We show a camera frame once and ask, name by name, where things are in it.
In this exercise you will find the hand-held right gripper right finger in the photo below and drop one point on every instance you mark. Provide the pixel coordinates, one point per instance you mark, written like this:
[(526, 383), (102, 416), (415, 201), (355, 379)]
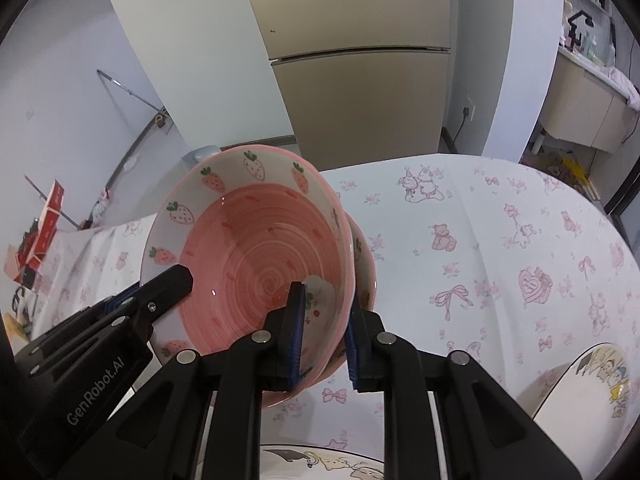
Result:
[(356, 355)]

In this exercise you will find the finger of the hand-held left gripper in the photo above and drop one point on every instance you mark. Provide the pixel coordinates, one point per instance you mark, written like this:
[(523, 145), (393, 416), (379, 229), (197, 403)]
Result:
[(120, 301), (167, 287)]

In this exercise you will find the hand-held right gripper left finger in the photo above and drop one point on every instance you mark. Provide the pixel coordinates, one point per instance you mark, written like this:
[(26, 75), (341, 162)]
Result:
[(295, 340)]

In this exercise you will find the pink strawberry bowl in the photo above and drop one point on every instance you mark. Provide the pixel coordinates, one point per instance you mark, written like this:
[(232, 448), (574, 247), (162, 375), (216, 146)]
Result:
[(365, 270), (250, 240)]

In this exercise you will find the red cardboard box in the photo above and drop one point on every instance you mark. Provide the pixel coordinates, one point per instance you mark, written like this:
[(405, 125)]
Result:
[(45, 230)]

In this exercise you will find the white cat print plate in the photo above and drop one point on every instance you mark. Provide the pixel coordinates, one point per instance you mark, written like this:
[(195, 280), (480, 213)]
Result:
[(565, 390), (320, 465)]

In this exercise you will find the thin wooden stick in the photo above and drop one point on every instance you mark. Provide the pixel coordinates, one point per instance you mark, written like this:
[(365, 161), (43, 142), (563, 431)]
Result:
[(50, 200)]

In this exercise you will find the pink printed white tablecloth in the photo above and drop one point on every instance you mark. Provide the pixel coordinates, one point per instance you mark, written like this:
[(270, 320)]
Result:
[(475, 260)]

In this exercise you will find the metal mop pole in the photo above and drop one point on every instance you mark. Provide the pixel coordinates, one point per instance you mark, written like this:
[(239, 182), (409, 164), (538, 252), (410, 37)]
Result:
[(130, 91)]

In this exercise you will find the yellow packages under vanity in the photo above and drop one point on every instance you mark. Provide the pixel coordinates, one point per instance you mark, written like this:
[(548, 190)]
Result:
[(570, 175)]

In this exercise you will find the gold refrigerator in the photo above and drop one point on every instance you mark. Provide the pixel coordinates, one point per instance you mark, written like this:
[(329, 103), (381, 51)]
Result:
[(350, 60)]

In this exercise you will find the beige vanity cabinet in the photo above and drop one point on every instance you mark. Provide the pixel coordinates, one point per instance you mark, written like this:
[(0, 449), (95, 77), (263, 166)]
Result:
[(585, 110)]

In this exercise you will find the pale pink towel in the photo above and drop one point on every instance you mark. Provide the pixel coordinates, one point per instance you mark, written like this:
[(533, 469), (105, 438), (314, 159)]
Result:
[(622, 85)]

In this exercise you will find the black faucet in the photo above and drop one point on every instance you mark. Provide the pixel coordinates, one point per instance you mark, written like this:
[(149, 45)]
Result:
[(577, 25)]

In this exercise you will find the yellow plush toy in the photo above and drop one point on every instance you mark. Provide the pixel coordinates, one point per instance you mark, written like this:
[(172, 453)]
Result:
[(566, 2)]

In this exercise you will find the low wall outlet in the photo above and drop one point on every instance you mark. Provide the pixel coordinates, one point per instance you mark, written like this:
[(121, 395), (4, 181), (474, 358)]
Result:
[(467, 113)]

